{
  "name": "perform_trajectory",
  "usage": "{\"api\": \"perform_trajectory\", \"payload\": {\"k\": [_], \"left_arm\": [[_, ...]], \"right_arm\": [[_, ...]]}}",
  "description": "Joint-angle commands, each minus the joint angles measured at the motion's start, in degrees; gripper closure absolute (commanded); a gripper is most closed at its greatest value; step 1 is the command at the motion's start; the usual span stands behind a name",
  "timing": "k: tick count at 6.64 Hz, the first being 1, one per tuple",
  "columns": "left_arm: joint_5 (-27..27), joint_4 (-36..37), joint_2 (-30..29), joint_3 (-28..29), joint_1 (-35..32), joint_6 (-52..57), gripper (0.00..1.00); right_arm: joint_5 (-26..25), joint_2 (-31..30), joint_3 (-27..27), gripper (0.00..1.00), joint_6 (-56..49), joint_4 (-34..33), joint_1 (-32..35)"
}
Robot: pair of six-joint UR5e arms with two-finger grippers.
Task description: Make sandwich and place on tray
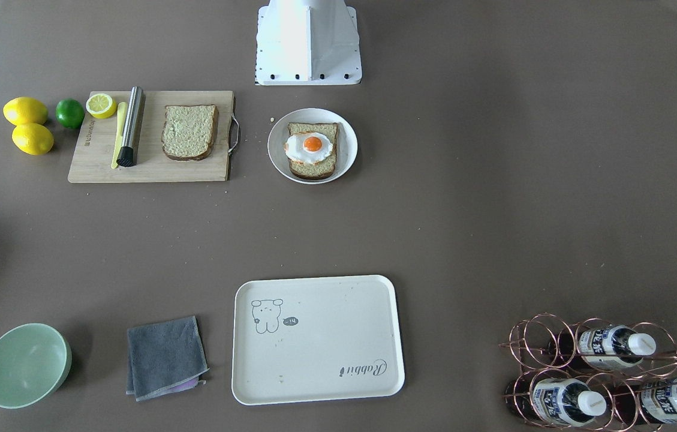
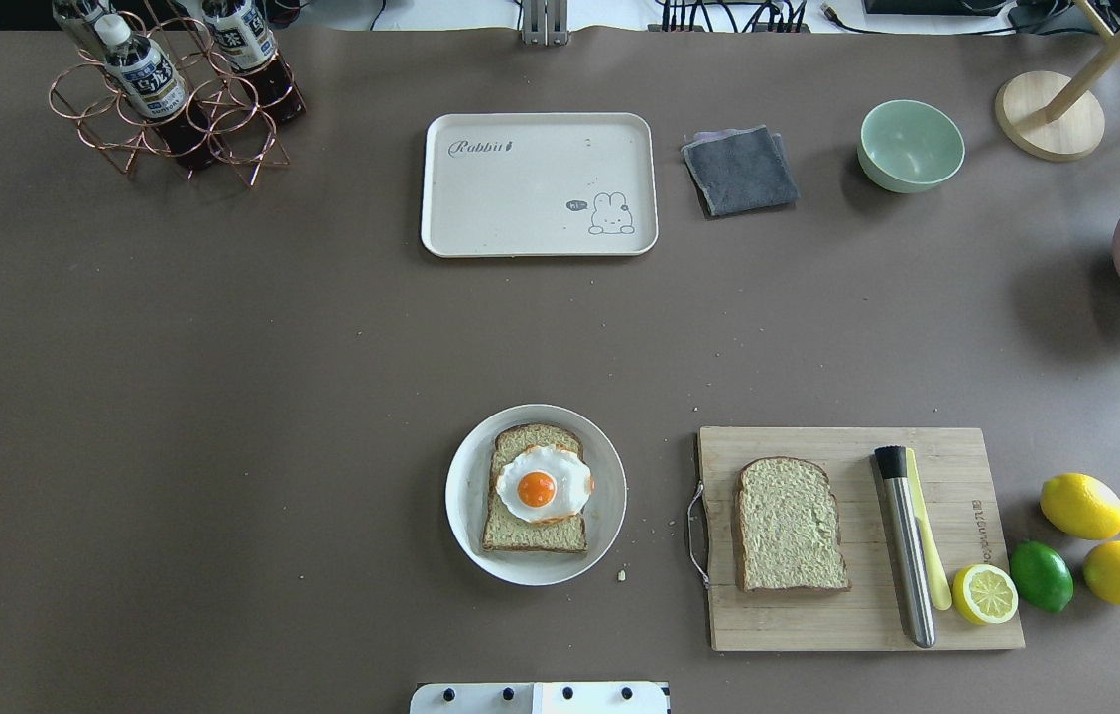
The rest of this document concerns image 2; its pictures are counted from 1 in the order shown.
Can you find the bread slice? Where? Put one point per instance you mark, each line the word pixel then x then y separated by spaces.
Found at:
pixel 788 528
pixel 504 532

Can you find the cream rabbit tray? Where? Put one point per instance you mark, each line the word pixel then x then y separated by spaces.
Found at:
pixel 539 184

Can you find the fried egg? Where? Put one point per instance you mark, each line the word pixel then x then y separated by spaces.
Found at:
pixel 544 484

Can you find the white round plate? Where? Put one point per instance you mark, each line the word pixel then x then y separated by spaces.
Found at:
pixel 466 500

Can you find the bread slice on plate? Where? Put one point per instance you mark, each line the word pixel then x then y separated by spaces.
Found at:
pixel 504 532

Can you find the grey folded cloth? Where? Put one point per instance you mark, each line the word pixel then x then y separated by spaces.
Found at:
pixel 739 169

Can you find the steel muddler black tip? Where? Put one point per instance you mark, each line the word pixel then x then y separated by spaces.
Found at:
pixel 908 561

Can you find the mint green bowl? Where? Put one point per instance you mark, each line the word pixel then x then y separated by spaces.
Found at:
pixel 908 146

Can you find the yellow plastic knife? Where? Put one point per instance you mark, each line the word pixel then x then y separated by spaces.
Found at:
pixel 938 585

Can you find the right tea bottle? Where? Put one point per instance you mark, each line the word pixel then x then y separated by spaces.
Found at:
pixel 242 34

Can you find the tea bottle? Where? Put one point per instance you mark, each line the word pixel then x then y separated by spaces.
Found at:
pixel 242 34
pixel 156 90
pixel 78 20

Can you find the half lemon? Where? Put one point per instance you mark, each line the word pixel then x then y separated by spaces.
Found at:
pixel 984 594

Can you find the front tea bottle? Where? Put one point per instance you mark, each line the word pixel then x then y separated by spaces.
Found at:
pixel 156 90

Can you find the green lime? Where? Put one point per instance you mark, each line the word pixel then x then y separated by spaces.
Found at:
pixel 1041 577

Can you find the upper whole lemon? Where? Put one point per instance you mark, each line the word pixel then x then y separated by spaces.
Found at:
pixel 1080 505

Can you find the wooden mug tree stand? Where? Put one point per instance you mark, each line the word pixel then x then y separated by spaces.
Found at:
pixel 1055 117

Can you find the left tea bottle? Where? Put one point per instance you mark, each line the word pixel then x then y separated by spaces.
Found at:
pixel 78 20

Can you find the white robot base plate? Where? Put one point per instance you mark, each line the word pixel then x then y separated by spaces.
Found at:
pixel 543 697

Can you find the copper wire bottle rack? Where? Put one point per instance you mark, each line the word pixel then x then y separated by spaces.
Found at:
pixel 242 135

